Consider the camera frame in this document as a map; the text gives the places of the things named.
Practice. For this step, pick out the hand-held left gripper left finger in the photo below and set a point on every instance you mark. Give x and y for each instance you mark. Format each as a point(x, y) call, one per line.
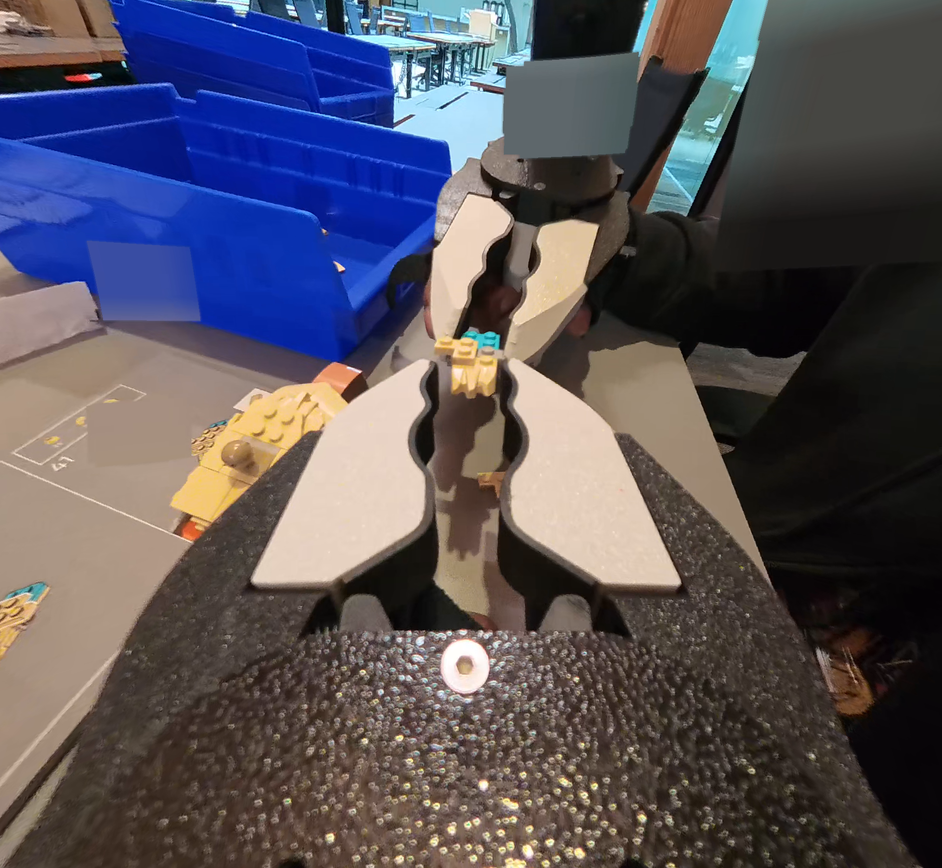
point(353, 500)

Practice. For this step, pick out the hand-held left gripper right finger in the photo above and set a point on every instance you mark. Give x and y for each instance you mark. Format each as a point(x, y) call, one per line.
point(589, 500)

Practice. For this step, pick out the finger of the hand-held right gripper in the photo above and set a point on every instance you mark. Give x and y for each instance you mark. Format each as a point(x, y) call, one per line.
point(460, 257)
point(559, 279)

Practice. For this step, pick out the teal toy brick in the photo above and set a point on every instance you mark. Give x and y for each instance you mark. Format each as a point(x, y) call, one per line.
point(482, 338)

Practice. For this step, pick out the tan corner toy plate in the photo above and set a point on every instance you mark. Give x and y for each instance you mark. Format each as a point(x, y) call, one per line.
point(456, 346)
point(491, 482)

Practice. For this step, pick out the person's right forearm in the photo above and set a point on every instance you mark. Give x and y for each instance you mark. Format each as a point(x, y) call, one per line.
point(662, 272)

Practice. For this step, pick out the light grey desk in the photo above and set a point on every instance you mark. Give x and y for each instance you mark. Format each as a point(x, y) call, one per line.
point(633, 397)

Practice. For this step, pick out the person's right hand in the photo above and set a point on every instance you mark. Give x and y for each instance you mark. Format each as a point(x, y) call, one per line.
point(493, 305)

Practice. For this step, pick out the tan and brown brick model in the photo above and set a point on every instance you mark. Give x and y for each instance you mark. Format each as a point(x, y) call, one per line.
point(250, 434)

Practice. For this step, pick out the row of work tables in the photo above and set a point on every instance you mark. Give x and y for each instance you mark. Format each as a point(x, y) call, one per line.
point(441, 51)

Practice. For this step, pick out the blue plastic bin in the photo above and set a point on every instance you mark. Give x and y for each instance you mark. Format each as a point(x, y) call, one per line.
point(257, 235)

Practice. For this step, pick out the wooden beam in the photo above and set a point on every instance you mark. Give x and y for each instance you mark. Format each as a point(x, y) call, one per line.
point(695, 0)

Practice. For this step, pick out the grey building instruction booklet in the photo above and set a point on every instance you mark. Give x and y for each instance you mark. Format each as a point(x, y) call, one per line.
point(88, 552)

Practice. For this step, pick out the stack of blue bins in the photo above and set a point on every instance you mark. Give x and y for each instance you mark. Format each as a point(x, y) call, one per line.
point(243, 59)

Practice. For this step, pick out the colourful printed packaging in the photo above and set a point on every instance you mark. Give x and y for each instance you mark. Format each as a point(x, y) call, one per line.
point(857, 669)

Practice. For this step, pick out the grey cloth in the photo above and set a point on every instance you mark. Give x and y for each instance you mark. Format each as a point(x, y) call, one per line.
point(44, 320)

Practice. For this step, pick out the black bag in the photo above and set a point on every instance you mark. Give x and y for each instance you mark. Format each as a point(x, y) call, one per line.
point(883, 735)

